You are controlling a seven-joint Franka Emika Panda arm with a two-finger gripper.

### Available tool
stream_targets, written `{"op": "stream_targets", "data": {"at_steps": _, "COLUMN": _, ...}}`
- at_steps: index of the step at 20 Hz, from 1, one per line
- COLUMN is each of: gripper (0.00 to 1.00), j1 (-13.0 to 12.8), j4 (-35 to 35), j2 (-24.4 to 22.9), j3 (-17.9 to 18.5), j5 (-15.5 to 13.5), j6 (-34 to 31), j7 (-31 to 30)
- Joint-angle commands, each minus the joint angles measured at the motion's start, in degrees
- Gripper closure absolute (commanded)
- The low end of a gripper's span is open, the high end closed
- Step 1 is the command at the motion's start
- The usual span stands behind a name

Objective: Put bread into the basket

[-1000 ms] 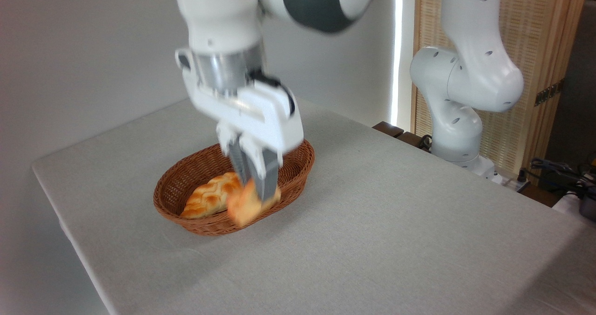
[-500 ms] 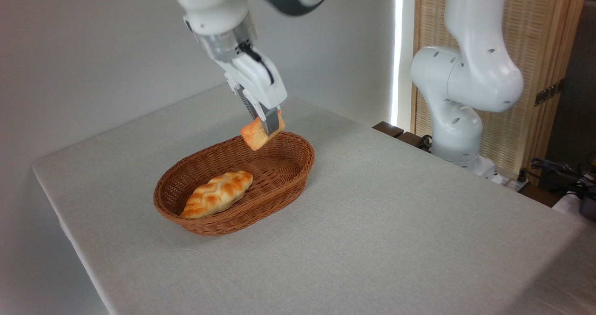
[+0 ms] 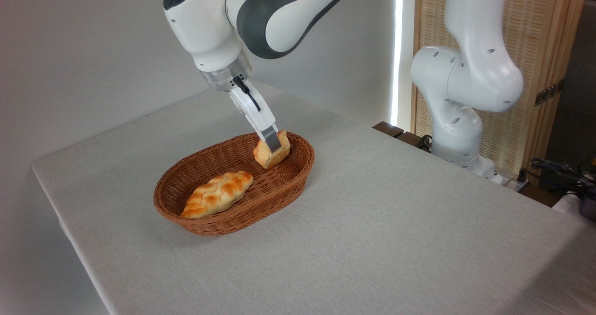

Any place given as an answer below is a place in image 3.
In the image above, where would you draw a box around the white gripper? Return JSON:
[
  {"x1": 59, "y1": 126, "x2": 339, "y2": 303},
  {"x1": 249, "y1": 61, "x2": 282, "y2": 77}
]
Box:
[{"x1": 229, "y1": 79, "x2": 283, "y2": 153}]

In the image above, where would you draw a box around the round orange bread bun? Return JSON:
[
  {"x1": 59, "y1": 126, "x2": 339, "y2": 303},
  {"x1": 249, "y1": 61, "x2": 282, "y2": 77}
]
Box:
[{"x1": 253, "y1": 130, "x2": 291, "y2": 170}]

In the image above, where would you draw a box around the brown woven wicker basket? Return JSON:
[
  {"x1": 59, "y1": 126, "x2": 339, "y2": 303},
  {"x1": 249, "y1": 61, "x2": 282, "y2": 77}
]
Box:
[{"x1": 153, "y1": 130, "x2": 315, "y2": 236}]

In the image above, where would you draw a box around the braided golden bread loaf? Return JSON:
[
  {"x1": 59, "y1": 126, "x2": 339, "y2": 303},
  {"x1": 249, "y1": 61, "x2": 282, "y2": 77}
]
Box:
[{"x1": 180, "y1": 171, "x2": 254, "y2": 219}]

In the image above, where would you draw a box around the light grey tablecloth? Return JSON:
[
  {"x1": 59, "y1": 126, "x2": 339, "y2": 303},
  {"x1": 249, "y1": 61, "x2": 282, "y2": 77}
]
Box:
[{"x1": 32, "y1": 81, "x2": 596, "y2": 315}]

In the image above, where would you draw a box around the white power strip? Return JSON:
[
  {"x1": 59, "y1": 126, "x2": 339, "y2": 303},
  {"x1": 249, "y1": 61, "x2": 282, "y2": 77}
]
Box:
[{"x1": 493, "y1": 172, "x2": 531, "y2": 193}]

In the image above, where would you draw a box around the black metal screen hinge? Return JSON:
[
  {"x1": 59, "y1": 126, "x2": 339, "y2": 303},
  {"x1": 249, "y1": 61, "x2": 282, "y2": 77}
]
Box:
[{"x1": 534, "y1": 79, "x2": 565, "y2": 107}]

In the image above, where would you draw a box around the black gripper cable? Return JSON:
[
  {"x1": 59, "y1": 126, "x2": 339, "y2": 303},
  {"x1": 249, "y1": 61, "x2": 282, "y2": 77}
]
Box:
[{"x1": 232, "y1": 75, "x2": 262, "y2": 112}]

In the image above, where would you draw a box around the black cable bundle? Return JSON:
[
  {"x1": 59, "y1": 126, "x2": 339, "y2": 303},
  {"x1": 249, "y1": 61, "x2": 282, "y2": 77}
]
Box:
[{"x1": 530, "y1": 157, "x2": 596, "y2": 200}]

